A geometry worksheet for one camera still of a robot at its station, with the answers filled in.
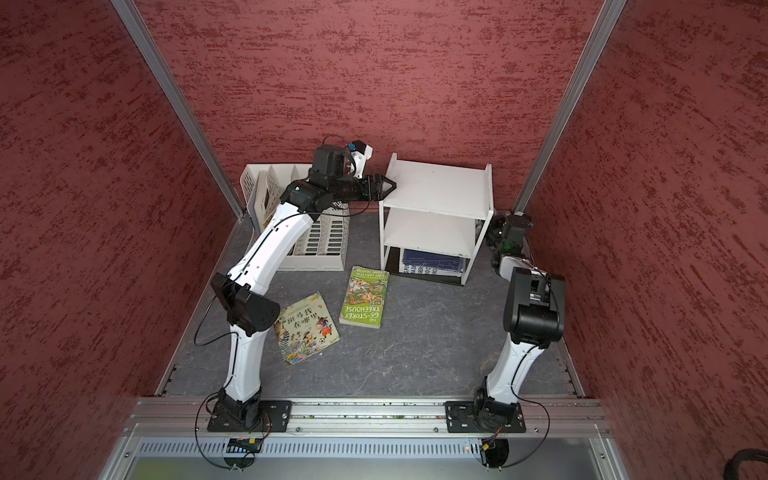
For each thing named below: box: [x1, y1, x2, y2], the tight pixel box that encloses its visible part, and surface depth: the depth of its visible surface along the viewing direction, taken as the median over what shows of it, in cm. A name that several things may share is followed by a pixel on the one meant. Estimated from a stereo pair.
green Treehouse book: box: [339, 265, 390, 329], surface depth 94 cm
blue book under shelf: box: [402, 248, 465, 277], surface depth 99 cm
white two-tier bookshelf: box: [379, 153, 494, 285], surface depth 85 cm
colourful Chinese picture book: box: [273, 291, 340, 366], surface depth 89 cm
